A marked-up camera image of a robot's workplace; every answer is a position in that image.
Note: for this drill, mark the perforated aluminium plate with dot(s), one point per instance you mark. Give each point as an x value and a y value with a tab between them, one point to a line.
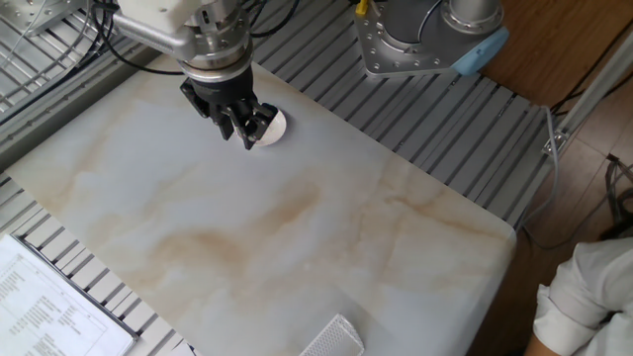
37	12

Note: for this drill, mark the printed paper stack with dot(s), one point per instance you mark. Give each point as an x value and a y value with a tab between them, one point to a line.
44	306

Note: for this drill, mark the silver robot base mounting plate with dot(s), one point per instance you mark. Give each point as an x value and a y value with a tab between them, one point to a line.
381	52

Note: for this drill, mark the yellow connector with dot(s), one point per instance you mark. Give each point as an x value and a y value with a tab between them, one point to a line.
362	7

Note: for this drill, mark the white perforated metal basket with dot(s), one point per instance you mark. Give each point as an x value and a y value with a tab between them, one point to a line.
334	338

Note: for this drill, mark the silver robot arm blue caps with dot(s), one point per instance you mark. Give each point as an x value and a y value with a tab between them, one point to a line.
217	47

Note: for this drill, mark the small white ceramic plate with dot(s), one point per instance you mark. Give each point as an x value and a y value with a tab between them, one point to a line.
277	129

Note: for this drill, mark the forearm in white sleeve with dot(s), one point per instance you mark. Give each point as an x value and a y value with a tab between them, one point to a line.
588	292

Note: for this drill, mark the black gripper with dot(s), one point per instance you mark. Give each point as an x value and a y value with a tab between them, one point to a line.
220	94

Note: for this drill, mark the aluminium frame post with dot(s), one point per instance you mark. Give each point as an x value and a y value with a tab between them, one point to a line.
591	94

